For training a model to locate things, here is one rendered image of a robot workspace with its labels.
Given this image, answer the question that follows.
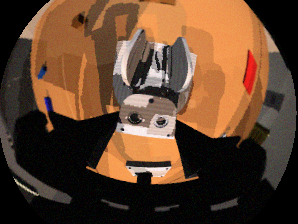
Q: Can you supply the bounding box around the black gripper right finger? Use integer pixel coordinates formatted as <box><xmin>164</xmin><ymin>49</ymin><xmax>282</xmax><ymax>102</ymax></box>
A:
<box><xmin>174</xmin><ymin>120</ymin><xmax>241</xmax><ymax>179</ymax></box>

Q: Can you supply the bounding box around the red flat rectangular plate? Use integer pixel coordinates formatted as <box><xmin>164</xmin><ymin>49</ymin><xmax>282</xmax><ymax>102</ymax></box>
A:
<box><xmin>242</xmin><ymin>49</ymin><xmax>257</xmax><ymax>95</ymax></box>

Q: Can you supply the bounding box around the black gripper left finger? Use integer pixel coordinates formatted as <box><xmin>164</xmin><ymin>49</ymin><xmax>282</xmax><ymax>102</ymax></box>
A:
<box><xmin>47</xmin><ymin>111</ymin><xmax>120</xmax><ymax>171</ymax></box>

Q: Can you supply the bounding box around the blue rectangular block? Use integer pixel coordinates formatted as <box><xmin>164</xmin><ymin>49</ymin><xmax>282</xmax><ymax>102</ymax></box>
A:
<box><xmin>44</xmin><ymin>96</ymin><xmax>53</xmax><ymax>111</ymax></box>

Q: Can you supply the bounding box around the blue flat bar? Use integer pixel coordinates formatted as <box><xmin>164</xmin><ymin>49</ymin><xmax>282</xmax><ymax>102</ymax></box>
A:
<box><xmin>37</xmin><ymin>65</ymin><xmax>47</xmax><ymax>80</ymax></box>

